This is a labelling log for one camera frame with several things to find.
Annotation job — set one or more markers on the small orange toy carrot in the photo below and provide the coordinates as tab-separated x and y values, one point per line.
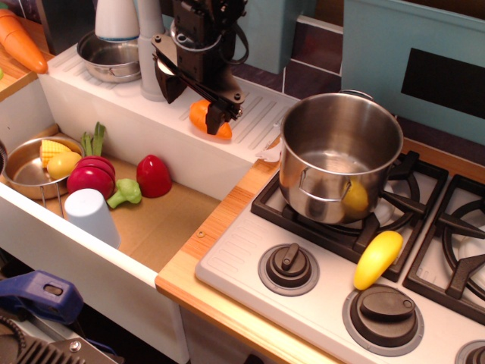
197	113

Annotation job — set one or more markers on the left black stove grate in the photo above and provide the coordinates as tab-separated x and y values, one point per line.
410	194

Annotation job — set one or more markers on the small steel pan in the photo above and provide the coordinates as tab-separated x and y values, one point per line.
25	173

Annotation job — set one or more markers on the yellow toy squash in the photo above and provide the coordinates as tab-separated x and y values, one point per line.
379	255

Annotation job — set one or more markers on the white bottle blue band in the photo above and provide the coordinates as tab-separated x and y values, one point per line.
116	20

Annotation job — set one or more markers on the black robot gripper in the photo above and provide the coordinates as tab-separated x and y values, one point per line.
198	52

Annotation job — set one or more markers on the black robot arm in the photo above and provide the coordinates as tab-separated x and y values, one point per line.
238	41

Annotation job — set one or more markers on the blue clamp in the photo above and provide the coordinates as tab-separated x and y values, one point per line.
43	295

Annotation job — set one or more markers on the black stove grate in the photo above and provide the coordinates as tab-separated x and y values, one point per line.
410	194
449	266

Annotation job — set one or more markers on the grey toy faucet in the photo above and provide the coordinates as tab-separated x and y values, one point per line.
150	24

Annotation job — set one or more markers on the left black stove knob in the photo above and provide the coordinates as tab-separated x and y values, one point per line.
288	270

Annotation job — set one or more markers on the black stove knob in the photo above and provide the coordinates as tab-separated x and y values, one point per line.
383	320
288	270
471	353

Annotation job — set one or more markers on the middle black stove knob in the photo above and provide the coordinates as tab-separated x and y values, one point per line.
383	320

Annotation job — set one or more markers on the large steel pot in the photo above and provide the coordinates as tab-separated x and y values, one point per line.
337	152

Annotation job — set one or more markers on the red toy radish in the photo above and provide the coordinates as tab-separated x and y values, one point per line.
93	171

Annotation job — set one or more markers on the light blue plastic cup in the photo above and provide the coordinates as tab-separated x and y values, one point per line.
88	210

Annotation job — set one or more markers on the right black stove knob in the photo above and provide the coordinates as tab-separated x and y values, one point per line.
471	353

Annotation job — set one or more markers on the right black stove grate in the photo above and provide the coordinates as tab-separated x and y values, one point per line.
449	266

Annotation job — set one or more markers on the grey metal mount bracket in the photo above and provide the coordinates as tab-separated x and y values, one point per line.
28	339

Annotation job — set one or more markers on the red toy pepper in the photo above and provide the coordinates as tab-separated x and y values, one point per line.
153	177

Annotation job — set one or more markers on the large orange toy carrot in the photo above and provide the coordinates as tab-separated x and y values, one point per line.
19	45

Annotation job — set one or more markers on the green toy broccoli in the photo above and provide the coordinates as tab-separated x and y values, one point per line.
127	190

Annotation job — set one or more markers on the yellow toy corn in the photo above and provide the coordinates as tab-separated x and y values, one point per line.
49	149

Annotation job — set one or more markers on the steel bowl on ledge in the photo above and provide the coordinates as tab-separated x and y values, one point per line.
110	62

